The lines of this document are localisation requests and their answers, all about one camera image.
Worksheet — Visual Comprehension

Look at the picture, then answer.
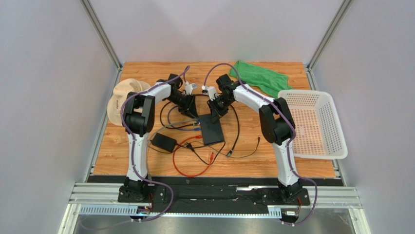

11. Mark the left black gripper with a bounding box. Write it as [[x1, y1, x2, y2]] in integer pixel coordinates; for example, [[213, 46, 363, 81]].
[[167, 93, 200, 120]]

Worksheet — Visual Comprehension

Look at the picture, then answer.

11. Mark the blue ethernet cable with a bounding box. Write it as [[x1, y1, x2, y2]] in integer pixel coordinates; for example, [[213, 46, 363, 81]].
[[167, 105, 202, 132]]

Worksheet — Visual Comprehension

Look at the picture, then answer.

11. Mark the black network switch box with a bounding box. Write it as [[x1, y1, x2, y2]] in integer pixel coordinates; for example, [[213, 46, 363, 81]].
[[199, 114, 225, 145]]

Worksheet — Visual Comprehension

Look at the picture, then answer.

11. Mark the grey ethernet cable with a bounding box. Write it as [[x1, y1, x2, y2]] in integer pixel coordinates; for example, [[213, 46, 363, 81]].
[[143, 119, 200, 182]]

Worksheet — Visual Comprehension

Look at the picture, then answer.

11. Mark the black ethernet cable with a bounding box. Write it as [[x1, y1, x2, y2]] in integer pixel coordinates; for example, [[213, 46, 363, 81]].
[[160, 94, 241, 157]]

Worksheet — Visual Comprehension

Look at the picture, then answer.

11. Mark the thin black adapter cable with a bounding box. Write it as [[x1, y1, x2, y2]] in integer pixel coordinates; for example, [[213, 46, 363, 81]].
[[181, 136, 263, 159]]

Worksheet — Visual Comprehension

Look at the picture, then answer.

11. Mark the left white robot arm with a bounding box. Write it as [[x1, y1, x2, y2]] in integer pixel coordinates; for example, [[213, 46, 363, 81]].
[[120, 74, 197, 200]]

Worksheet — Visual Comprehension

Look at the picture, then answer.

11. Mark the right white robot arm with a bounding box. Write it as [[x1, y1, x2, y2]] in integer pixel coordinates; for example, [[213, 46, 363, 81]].
[[203, 74, 302, 203]]

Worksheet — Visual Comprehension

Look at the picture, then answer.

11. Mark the black power adapter brick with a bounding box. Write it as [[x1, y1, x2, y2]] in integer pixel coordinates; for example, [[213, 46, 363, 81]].
[[151, 133, 177, 153]]

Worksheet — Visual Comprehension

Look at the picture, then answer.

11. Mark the green cloth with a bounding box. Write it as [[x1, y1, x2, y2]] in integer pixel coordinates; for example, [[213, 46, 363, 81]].
[[233, 61, 293, 98]]

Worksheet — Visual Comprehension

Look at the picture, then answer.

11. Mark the beige bucket hat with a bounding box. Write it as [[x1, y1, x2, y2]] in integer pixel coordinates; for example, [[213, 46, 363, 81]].
[[107, 78, 151, 126]]

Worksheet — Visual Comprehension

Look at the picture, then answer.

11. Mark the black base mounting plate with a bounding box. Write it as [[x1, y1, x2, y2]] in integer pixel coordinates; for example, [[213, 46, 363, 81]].
[[87, 176, 344, 215]]

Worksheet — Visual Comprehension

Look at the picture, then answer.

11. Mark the white plastic basket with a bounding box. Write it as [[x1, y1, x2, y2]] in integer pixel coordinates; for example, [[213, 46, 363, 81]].
[[278, 90, 348, 160]]

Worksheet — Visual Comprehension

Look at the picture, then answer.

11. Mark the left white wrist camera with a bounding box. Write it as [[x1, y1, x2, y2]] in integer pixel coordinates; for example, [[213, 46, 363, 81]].
[[184, 81, 198, 96]]

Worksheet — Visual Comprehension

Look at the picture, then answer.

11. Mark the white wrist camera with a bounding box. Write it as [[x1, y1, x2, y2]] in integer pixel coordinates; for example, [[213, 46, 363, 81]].
[[184, 81, 198, 96], [202, 85, 217, 100]]

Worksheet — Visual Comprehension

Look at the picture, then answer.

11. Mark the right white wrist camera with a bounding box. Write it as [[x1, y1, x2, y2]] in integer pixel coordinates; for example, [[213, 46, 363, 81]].
[[202, 85, 217, 100]]

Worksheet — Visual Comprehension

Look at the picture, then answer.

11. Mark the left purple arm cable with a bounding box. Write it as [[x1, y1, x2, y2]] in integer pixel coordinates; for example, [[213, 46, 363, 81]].
[[120, 65, 191, 223]]

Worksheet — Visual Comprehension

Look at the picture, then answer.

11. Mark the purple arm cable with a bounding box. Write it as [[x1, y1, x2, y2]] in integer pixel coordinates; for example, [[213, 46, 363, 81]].
[[120, 65, 191, 223], [203, 62, 319, 227]]

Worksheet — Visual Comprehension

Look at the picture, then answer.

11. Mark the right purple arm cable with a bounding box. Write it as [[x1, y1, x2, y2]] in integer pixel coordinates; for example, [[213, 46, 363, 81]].
[[203, 62, 319, 227]]

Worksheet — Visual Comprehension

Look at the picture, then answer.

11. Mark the black power cord with plug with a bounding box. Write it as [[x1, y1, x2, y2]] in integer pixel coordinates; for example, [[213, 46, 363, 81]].
[[146, 139, 227, 166]]

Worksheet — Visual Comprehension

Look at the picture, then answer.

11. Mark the red ethernet cable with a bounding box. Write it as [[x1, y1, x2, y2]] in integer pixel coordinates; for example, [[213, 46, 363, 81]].
[[172, 135, 215, 178]]

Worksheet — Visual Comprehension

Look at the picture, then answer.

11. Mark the aluminium frame rail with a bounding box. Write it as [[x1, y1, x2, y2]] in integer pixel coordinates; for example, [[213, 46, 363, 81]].
[[59, 183, 370, 234]]

